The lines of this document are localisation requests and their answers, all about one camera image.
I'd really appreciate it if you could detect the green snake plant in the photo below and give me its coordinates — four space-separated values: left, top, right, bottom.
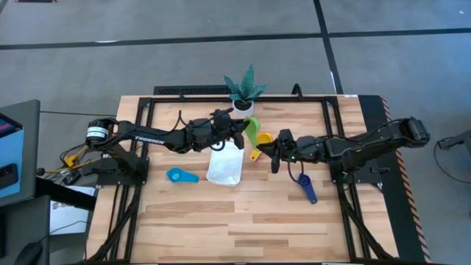
223 64 268 103

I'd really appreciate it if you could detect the cyan measuring cup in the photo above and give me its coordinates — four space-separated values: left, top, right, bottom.
166 167 200 184

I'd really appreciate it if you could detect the white round plant pot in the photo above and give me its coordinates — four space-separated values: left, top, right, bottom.
232 98 255 119

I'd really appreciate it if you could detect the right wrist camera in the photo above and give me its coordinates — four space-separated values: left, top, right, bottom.
278 128 294 144

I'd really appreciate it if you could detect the black metal table frame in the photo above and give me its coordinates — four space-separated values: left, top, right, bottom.
84 94 397 264

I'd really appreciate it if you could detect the white plastic basket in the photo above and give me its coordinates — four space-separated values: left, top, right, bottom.
205 138 245 187

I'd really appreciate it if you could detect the yellow connector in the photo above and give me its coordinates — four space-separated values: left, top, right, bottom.
63 152 81 167

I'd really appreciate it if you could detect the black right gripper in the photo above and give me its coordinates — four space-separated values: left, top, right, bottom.
256 136 308 175

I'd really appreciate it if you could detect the green measuring cup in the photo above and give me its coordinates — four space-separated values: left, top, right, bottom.
243 116 261 149

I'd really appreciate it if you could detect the black hazard-striped floor mat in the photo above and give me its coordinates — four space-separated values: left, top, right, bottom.
357 94 432 264

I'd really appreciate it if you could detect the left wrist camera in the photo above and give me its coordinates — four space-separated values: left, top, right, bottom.
212 107 234 124

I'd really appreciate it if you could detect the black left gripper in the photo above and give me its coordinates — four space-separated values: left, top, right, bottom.
205 116 252 151

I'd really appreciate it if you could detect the white paper sheet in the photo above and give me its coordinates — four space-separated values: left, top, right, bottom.
49 185 97 236

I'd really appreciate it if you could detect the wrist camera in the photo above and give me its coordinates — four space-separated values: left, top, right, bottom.
212 107 234 124
278 128 294 144

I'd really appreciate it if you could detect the black floor grille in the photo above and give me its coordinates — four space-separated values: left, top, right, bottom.
153 85 232 96

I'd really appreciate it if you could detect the black cable loop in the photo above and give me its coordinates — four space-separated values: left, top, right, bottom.
287 160 306 184

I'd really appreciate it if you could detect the small dark blue measuring cup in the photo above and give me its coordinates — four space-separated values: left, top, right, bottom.
297 172 319 205

